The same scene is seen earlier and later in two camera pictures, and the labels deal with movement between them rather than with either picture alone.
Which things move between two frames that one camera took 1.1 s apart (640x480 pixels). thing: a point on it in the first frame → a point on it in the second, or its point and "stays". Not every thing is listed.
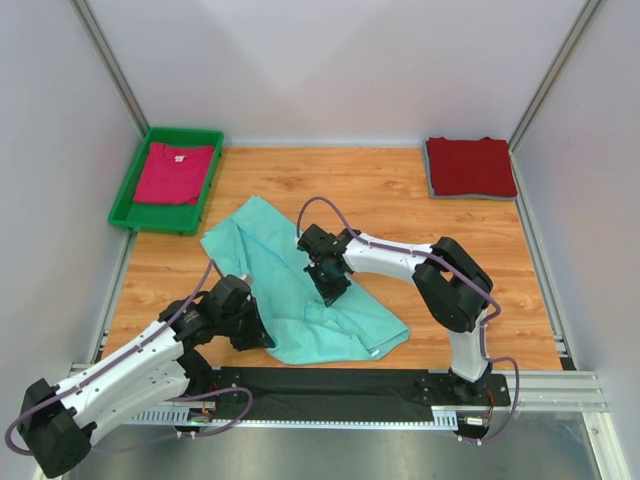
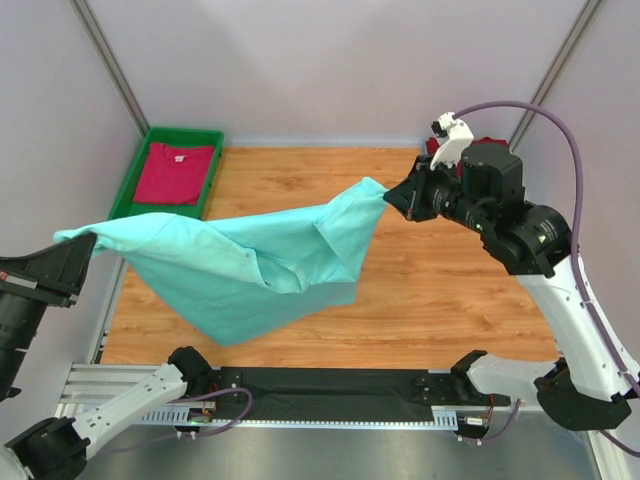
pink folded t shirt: x=174 y=175 stays
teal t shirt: x=262 y=246 → x=237 y=276
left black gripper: x=257 y=337 → x=55 y=272
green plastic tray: x=165 y=218 stays
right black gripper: x=329 y=294 → x=407 y=196
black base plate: x=350 y=393 stays
